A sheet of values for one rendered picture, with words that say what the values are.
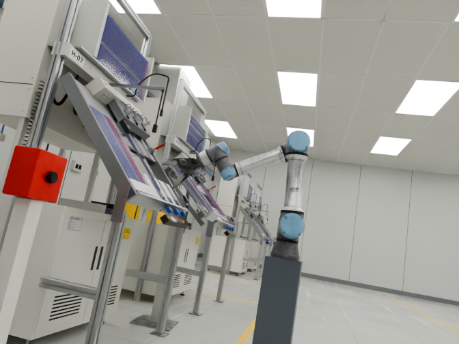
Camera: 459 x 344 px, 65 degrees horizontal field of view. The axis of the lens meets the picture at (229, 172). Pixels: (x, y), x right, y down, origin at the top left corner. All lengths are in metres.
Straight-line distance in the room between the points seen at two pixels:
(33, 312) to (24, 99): 0.98
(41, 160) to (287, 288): 1.23
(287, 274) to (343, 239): 7.69
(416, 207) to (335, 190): 1.91
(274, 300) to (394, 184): 8.19
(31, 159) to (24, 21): 1.11
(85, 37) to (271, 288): 1.59
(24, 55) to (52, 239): 0.94
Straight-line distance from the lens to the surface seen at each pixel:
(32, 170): 1.29
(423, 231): 9.88
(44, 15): 2.21
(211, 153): 1.86
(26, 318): 1.83
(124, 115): 2.10
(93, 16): 2.19
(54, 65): 1.96
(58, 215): 1.76
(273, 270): 1.88
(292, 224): 1.76
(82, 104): 1.84
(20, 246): 1.34
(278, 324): 1.91
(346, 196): 9.64
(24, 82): 2.08
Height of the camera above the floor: 0.60
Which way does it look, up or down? 10 degrees up
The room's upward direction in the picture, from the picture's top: 10 degrees clockwise
